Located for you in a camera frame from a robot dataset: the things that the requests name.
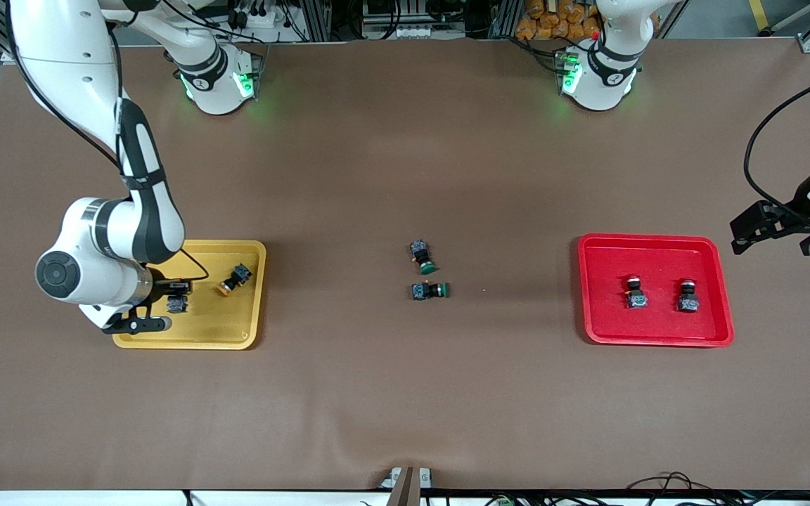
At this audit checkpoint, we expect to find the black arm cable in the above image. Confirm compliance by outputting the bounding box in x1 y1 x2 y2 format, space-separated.
743 67 810 208
8 18 210 282

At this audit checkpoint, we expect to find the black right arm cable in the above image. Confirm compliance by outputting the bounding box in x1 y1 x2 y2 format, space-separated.
8 18 210 282

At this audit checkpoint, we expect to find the black cable bundle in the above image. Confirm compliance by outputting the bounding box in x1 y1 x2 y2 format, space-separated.
623 471 810 506

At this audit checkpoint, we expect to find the orange parts bag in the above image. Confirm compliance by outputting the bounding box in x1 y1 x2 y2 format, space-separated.
515 0 601 41

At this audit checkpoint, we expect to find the grey socket strip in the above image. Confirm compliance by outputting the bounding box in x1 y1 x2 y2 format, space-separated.
361 0 468 41

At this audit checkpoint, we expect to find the aluminium frame post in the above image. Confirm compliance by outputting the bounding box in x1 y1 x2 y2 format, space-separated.
300 0 332 41

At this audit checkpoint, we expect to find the green push button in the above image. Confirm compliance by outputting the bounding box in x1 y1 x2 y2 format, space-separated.
409 240 439 275
411 280 451 301

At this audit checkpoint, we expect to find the red push button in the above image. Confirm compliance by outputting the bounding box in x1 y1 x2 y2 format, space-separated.
676 278 701 313
623 275 649 309

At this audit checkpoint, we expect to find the yellow plastic tray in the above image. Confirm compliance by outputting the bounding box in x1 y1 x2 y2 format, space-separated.
112 239 267 351

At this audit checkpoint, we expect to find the brown table mat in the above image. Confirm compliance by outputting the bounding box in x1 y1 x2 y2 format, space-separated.
0 37 810 493

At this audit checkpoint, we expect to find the metal table clamp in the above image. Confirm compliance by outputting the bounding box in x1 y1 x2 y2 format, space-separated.
380 467 434 506

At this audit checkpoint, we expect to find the white power strip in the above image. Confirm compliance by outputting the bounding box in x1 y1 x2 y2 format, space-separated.
226 6 290 30

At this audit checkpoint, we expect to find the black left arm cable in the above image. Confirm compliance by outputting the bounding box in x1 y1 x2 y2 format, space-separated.
743 67 810 208

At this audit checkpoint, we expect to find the red plastic tray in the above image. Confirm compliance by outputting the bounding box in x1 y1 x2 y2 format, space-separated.
577 233 735 349

